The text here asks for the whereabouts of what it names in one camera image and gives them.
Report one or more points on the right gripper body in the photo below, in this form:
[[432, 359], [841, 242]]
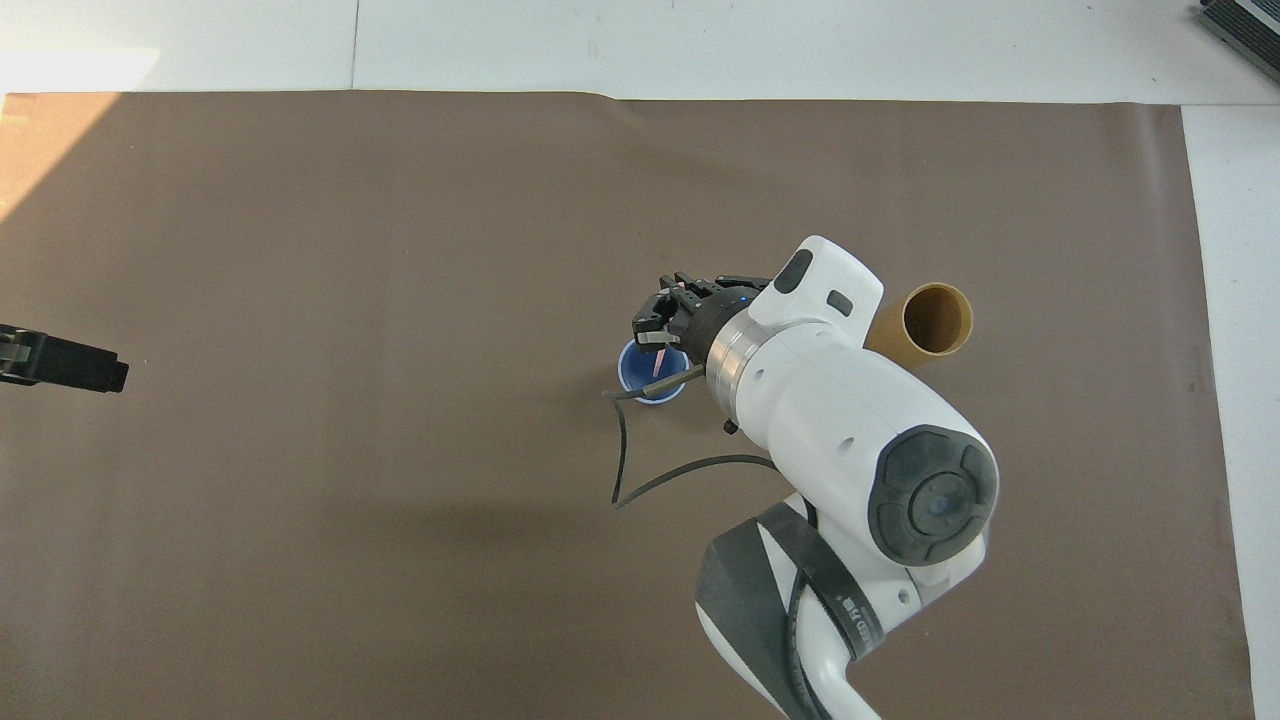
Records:
[[718, 310]]

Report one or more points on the pink chopstick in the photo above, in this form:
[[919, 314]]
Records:
[[660, 366]]

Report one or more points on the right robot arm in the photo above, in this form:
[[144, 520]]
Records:
[[830, 400]]

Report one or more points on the blue cup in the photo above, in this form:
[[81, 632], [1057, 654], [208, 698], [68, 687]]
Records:
[[632, 376]]

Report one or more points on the brown cardboard tube cup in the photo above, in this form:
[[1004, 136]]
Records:
[[938, 320]]

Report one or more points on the black stand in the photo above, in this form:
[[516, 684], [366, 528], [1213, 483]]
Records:
[[1245, 25]]

